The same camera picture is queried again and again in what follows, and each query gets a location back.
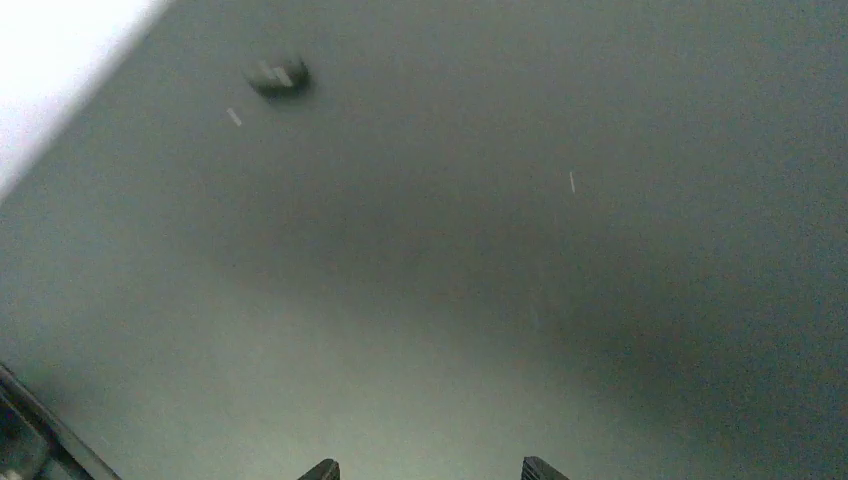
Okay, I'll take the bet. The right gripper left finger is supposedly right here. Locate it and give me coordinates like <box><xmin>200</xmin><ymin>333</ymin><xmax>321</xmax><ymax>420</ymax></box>
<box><xmin>298</xmin><ymin>458</ymin><xmax>341</xmax><ymax>480</ymax></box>

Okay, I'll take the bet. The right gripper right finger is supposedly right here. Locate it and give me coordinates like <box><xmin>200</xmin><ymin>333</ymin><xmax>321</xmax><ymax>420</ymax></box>
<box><xmin>520</xmin><ymin>456</ymin><xmax>569</xmax><ymax>480</ymax></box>

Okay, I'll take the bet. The black charging case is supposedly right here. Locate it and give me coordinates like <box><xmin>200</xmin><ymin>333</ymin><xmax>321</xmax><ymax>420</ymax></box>
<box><xmin>244</xmin><ymin>58</ymin><xmax>312</xmax><ymax>101</ymax></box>

